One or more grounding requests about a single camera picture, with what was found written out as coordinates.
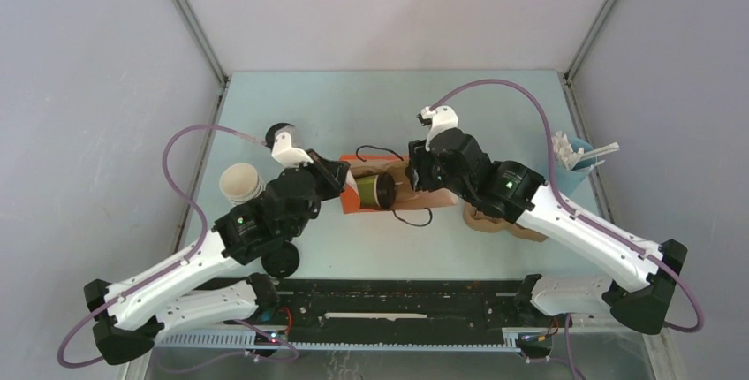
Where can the stack of paper cups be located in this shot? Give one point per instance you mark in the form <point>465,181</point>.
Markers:
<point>240,183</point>

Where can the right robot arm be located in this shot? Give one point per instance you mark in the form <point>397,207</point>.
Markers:
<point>637,286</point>

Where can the black coffee cup lid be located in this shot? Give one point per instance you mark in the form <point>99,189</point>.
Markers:
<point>282,127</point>

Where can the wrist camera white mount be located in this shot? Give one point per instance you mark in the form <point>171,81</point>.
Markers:
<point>287,155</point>
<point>439,120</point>

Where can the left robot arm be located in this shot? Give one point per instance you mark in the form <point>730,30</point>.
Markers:
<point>224,275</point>

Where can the stack of black lids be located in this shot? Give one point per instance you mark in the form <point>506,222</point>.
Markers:
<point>283,262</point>

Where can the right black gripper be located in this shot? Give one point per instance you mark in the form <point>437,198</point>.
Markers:
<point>417,170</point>

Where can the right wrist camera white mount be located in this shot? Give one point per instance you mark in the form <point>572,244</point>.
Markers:
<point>439,120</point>

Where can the orange paper bag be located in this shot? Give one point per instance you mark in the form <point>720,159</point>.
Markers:
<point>413,208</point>

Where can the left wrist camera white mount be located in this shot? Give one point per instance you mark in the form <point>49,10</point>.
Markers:
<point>287,155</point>

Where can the brown pulp cup carrier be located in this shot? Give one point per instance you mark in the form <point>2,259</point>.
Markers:
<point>480,222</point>

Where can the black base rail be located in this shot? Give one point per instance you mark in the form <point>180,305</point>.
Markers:
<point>429,313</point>

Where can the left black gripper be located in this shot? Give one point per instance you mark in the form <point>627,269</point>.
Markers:
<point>331,171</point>

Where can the blue cup of stirrers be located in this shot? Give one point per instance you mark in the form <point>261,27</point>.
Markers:
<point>574,159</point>

